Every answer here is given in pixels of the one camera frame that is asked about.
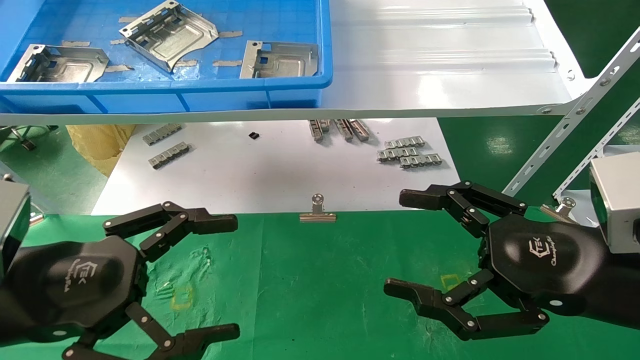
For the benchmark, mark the white sheet metal shelf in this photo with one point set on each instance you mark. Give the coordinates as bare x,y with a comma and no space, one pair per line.
425,75

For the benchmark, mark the blue plastic bin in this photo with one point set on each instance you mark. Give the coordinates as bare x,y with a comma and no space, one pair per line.
280,97

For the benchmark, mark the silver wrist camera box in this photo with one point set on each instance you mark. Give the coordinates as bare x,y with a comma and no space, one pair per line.
12,220
620,200

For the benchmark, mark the white slotted angle bar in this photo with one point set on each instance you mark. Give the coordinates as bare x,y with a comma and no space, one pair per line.
600,145
575,115

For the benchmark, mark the green table cloth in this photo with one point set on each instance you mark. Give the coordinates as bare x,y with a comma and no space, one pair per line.
325,300

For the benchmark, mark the beige plastic bag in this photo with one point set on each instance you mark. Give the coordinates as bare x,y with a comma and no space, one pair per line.
100,145

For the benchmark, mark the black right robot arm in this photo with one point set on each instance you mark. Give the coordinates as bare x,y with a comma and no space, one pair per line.
627,290

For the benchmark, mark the stamped metal bracket part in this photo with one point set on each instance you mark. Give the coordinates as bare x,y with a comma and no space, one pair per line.
285,62
185,40
75,67

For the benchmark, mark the white paper sheet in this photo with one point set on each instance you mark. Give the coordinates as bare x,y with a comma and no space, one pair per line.
250,175

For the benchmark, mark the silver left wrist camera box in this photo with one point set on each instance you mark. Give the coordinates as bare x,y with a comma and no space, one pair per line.
12,220

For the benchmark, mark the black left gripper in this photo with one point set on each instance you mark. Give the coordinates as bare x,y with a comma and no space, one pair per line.
75,285

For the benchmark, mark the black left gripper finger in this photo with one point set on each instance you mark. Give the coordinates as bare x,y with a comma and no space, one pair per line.
210,223

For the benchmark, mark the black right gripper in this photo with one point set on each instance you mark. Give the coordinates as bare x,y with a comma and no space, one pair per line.
540,260

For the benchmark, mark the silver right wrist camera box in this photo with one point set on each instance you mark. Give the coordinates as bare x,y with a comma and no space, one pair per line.
620,200

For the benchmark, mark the small grey metal clip strip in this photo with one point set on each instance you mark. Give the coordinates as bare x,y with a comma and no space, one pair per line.
394,154
405,142
161,134
169,155
421,160

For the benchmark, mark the tiny black part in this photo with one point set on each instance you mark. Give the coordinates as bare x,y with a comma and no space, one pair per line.
254,135

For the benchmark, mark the grey metal rail piece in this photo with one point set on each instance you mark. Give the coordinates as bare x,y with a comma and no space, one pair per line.
360,130
344,130
325,125
316,131

